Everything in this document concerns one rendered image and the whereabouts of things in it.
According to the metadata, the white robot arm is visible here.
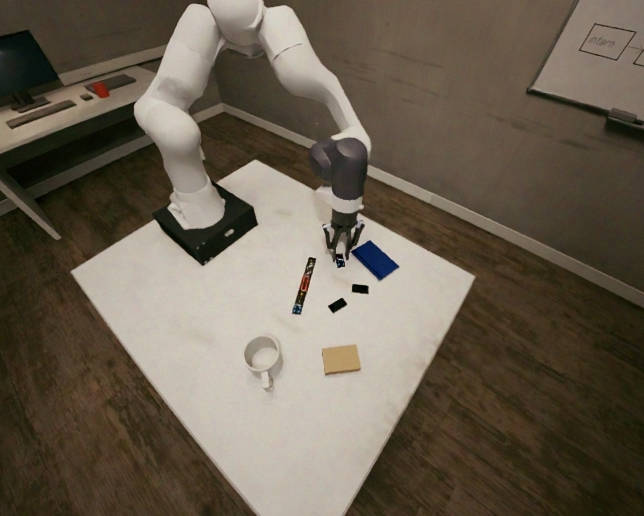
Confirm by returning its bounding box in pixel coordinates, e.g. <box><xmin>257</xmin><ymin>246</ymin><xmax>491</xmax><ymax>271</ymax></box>
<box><xmin>134</xmin><ymin>0</ymin><xmax>372</xmax><ymax>230</ymax></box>

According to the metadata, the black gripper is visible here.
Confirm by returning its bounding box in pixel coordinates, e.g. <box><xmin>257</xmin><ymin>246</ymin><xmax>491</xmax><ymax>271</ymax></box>
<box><xmin>322</xmin><ymin>208</ymin><xmax>365</xmax><ymax>262</ymax></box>

